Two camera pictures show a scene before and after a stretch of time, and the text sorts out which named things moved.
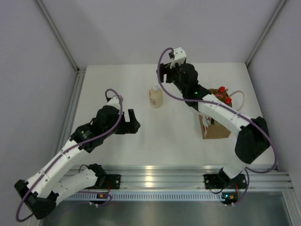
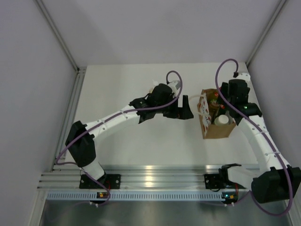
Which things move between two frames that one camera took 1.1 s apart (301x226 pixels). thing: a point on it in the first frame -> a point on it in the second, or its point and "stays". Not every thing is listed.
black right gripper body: [172, 76] -> [224, 91]
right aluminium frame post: [276, 12] stays
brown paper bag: [211, 128] stays
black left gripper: [131, 127] -> [184, 112]
